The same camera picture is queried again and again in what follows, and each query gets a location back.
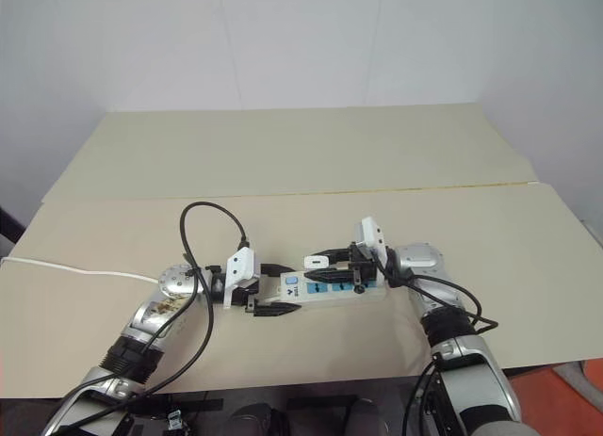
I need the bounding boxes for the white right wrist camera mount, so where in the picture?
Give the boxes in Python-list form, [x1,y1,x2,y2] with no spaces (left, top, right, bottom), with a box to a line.
[353,216,388,264]

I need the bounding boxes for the dark rounded shape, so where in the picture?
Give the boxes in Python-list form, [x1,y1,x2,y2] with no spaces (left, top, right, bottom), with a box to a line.
[229,402,289,436]

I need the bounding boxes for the grey chair base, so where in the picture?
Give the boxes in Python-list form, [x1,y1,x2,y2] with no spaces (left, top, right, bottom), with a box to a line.
[555,359,603,412]

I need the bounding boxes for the white power strip cord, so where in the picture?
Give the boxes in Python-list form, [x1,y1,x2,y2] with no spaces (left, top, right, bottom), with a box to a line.
[0,255,161,285]

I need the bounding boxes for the dark object at room edge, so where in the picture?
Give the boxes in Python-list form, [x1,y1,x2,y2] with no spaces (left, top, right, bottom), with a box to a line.
[0,205,27,244]

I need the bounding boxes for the white power strip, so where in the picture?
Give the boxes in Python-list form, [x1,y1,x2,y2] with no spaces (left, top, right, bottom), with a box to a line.
[256,265,389,312]

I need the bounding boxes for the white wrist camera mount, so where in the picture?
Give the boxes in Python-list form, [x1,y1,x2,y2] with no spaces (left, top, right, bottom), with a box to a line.
[223,247,262,311]
[353,216,388,264]

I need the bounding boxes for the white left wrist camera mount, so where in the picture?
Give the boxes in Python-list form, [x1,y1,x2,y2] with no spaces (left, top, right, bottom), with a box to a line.
[223,247,262,311]

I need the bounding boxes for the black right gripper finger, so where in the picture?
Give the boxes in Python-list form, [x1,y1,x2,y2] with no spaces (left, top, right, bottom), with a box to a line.
[310,248,352,267]
[307,270,354,285]

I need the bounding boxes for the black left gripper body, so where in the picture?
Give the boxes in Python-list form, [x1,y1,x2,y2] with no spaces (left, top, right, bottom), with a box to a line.
[230,265,275,315]

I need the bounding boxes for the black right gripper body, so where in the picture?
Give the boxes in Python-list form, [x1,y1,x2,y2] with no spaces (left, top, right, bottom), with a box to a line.
[346,240,379,295]

